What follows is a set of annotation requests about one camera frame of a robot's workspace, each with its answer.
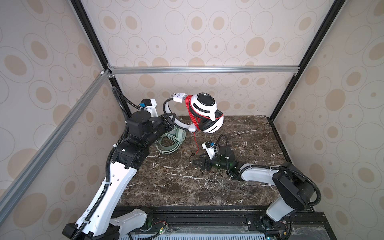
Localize mint green headphones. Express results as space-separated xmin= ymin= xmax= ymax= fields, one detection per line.
xmin=155 ymin=127 xmax=186 ymax=154

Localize black white headphones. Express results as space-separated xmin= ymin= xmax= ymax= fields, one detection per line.
xmin=163 ymin=93 xmax=224 ymax=134

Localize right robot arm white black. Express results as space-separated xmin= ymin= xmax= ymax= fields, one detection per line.
xmin=191 ymin=134 xmax=322 ymax=228

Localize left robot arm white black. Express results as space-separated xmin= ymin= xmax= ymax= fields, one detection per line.
xmin=63 ymin=87 xmax=176 ymax=240

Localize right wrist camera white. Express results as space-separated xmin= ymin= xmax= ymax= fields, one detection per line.
xmin=202 ymin=141 xmax=218 ymax=160

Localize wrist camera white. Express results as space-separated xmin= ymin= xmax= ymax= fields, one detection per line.
xmin=139 ymin=99 xmax=158 ymax=117
xmin=202 ymin=141 xmax=218 ymax=160

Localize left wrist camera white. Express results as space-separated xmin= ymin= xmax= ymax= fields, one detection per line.
xmin=139 ymin=99 xmax=158 ymax=117

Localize silver aluminium rail left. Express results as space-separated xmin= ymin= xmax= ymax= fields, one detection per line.
xmin=1 ymin=69 xmax=111 ymax=224

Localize silver aluminium rail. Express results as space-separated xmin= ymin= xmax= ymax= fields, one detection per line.
xmin=1 ymin=69 xmax=111 ymax=224
xmin=109 ymin=66 xmax=300 ymax=75

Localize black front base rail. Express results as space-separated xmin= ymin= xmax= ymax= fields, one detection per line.
xmin=86 ymin=204 xmax=337 ymax=240

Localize silver aluminium rail back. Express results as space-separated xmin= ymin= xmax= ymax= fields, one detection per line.
xmin=109 ymin=66 xmax=300 ymax=75

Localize black corner frame post left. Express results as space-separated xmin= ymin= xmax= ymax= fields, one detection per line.
xmin=70 ymin=0 xmax=135 ymax=121

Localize black corner frame post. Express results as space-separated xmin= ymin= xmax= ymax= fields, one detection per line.
xmin=70 ymin=0 xmax=135 ymax=121
xmin=269 ymin=0 xmax=347 ymax=121

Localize black corner frame post right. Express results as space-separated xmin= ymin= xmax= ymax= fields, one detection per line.
xmin=269 ymin=0 xmax=347 ymax=121

